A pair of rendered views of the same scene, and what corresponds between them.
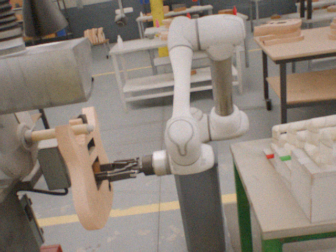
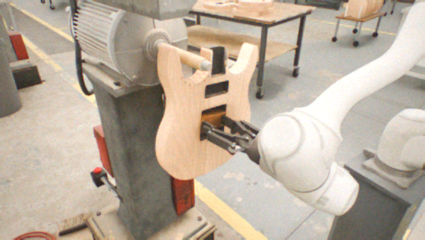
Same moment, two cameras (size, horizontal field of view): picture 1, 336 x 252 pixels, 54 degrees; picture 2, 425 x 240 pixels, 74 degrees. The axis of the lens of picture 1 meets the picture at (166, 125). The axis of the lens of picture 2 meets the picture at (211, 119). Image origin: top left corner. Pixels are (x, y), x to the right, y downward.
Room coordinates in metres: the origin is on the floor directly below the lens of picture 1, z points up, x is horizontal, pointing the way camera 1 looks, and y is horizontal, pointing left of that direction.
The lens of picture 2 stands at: (0.53, -0.22, 1.49)
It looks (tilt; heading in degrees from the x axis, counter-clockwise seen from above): 31 degrees down; 44
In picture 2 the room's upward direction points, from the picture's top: straight up
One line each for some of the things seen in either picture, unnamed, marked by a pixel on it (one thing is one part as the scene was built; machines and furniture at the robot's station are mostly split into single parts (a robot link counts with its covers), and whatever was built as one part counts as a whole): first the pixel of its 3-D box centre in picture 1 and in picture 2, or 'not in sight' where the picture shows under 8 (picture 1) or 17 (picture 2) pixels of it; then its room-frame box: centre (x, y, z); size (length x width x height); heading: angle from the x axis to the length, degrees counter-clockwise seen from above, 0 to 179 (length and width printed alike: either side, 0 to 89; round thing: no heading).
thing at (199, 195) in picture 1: (201, 201); (368, 224); (1.71, -0.13, 0.35); 0.28 x 0.28 x 0.70; 78
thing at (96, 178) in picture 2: not in sight; (107, 187); (0.91, 0.90, 0.46); 0.25 x 0.07 x 0.08; 86
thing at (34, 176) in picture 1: (35, 172); not in sight; (1.19, 0.56, 1.02); 0.19 x 0.04 x 0.04; 176
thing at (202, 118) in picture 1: (192, 127); (409, 137); (1.71, -0.14, 0.87); 0.18 x 0.16 x 0.22; 80
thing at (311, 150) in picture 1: (315, 153); not in sight; (0.81, -0.41, 1.12); 0.11 x 0.03 x 0.03; 179
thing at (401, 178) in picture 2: not in sight; (389, 161); (1.71, -0.11, 0.73); 0.22 x 0.18 x 0.06; 78
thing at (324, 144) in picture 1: (326, 151); not in sight; (0.77, -0.42, 1.15); 0.03 x 0.03 x 0.09
